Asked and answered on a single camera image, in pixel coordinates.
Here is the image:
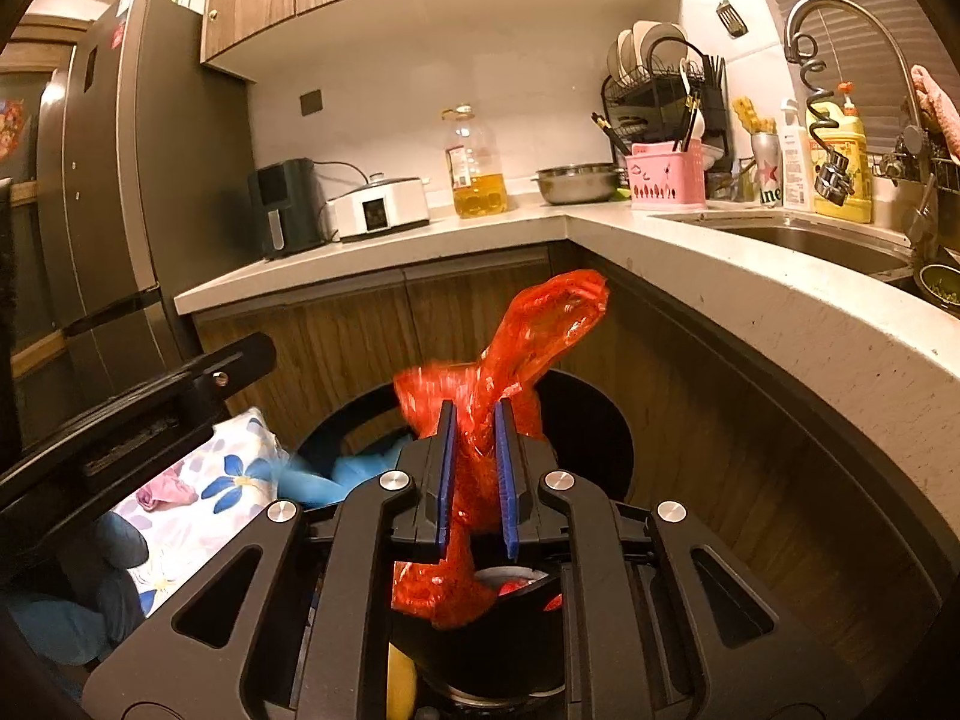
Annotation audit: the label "red plastic wrapper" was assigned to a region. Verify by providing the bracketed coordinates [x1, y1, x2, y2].
[392, 268, 608, 631]

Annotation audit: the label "purple glove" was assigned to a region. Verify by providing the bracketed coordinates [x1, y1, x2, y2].
[135, 461, 199, 512]

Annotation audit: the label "blue glove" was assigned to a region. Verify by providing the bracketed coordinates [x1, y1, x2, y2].
[274, 437, 412, 509]

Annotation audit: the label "black round trash bin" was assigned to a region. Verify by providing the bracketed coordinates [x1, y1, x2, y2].
[288, 365, 637, 699]

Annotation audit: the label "steel kitchen faucet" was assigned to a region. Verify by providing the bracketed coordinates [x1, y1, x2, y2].
[782, 0, 939, 208]

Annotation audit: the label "blue gloved operator hand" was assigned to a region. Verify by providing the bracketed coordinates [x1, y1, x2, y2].
[2, 512, 149, 667]

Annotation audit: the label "floral blue white tablecloth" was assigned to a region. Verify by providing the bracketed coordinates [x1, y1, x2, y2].
[114, 408, 288, 616]

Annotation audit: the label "white rice cooker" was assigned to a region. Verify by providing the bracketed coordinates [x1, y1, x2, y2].
[327, 177, 430, 242]

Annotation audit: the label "steel bowl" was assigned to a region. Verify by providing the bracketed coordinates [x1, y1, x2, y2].
[534, 163, 623, 205]

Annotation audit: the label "wooden lower cabinets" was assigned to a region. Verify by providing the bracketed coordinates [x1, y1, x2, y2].
[192, 242, 955, 694]

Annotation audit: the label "cooking oil bottle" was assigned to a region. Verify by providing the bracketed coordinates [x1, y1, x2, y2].
[441, 104, 508, 220]

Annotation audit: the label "black air fryer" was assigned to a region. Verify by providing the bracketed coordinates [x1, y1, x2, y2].
[249, 158, 332, 260]

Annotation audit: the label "pink utensil basket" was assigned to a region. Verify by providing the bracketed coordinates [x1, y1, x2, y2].
[625, 138, 706, 210]

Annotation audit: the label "dark grey refrigerator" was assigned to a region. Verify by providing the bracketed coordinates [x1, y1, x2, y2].
[37, 0, 260, 405]

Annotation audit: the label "black dish rack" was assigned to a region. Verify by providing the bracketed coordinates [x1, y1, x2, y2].
[601, 36, 734, 172]

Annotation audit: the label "beer can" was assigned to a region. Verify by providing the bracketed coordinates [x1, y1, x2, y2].
[750, 132, 782, 206]

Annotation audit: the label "wooden glass door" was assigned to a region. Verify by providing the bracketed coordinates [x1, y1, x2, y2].
[2, 15, 88, 447]

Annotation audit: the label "steel sink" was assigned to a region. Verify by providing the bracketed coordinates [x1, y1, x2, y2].
[667, 208, 913, 286]

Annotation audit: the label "white soap bottle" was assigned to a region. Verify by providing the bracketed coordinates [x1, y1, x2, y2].
[778, 98, 814, 211]

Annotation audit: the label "yellow detergent bottle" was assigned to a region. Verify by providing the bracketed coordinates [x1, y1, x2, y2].
[809, 80, 874, 224]

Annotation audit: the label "hanging spatula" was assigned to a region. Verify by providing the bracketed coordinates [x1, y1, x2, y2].
[716, 0, 748, 39]

